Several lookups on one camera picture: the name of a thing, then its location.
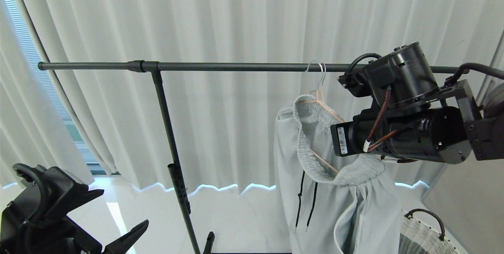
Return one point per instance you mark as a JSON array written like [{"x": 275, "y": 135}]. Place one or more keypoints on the white laundry basket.
[{"x": 421, "y": 238}]

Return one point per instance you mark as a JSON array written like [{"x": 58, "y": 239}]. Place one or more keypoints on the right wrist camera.
[{"x": 354, "y": 84}]

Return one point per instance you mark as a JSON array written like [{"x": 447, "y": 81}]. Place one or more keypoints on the pale grey shorts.
[{"x": 334, "y": 214}]

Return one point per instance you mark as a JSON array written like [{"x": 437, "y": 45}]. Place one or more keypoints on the pink clothes hanger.
[
  {"x": 330, "y": 111},
  {"x": 323, "y": 73}
]

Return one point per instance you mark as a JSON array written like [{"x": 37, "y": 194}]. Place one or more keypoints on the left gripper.
[{"x": 39, "y": 238}]

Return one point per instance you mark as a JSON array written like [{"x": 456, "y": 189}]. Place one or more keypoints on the window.
[{"x": 80, "y": 147}]

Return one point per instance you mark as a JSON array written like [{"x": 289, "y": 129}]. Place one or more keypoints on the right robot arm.
[{"x": 409, "y": 73}]

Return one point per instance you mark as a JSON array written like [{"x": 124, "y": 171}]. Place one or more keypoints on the black clothes rack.
[{"x": 236, "y": 66}]

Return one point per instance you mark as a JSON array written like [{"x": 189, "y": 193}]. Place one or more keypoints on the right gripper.
[{"x": 413, "y": 136}]

